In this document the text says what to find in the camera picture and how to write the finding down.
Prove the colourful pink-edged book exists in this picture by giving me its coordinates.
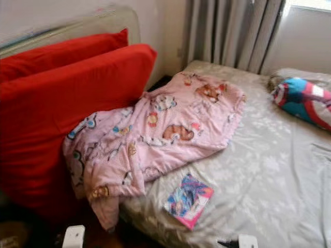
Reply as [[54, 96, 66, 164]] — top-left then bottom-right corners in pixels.
[[164, 173, 214, 230]]

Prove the large red cushion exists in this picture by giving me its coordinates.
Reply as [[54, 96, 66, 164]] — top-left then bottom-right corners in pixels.
[[0, 43, 157, 220]]

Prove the thin red cushion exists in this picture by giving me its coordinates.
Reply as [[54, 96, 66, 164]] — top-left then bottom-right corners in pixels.
[[0, 28, 129, 83]]

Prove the pink cartoon print blanket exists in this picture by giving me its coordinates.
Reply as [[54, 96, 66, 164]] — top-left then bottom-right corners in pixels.
[[63, 71, 246, 230]]

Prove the grey striped curtain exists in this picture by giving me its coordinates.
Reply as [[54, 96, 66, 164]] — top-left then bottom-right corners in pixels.
[[184, 0, 286, 74]]

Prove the blue red superhero pillow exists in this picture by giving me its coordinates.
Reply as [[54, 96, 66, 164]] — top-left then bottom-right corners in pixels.
[[272, 76, 331, 131]]

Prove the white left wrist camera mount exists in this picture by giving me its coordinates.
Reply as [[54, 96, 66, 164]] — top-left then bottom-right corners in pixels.
[[62, 225, 86, 248]]

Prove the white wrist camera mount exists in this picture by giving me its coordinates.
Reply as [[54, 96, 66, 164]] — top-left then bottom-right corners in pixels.
[[62, 225, 86, 248], [238, 235, 259, 248]]

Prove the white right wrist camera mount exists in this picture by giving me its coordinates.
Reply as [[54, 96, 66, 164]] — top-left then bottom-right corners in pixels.
[[238, 235, 259, 248]]

